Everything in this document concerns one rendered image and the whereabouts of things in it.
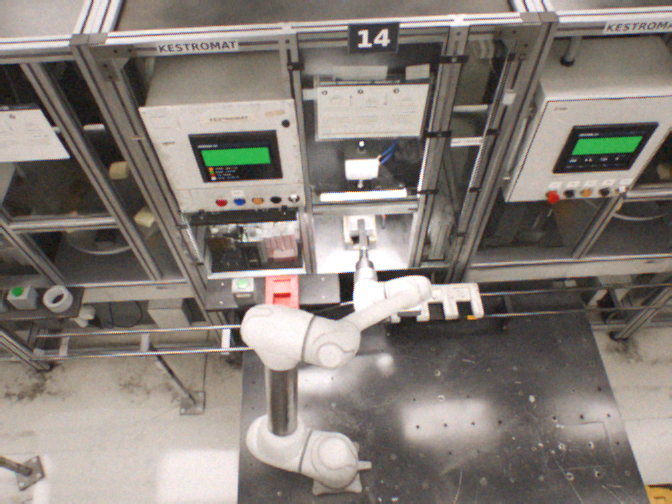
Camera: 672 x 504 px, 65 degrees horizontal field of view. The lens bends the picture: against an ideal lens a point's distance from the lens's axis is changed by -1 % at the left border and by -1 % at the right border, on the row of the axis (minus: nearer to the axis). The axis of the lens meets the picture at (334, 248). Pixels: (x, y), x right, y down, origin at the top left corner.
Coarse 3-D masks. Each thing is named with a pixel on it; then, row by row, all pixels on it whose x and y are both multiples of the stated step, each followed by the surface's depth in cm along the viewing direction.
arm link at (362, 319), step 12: (408, 276) 197; (420, 276) 195; (396, 288) 190; (408, 288) 189; (420, 288) 191; (384, 300) 178; (396, 300) 179; (408, 300) 184; (420, 300) 192; (360, 312) 169; (372, 312) 171; (384, 312) 174; (360, 324) 165
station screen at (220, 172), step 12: (216, 144) 151; (228, 144) 152; (240, 144) 152; (252, 144) 152; (264, 144) 152; (204, 168) 159; (216, 168) 160; (228, 168) 160; (240, 168) 160; (252, 168) 161; (264, 168) 161; (216, 180) 164; (228, 180) 164
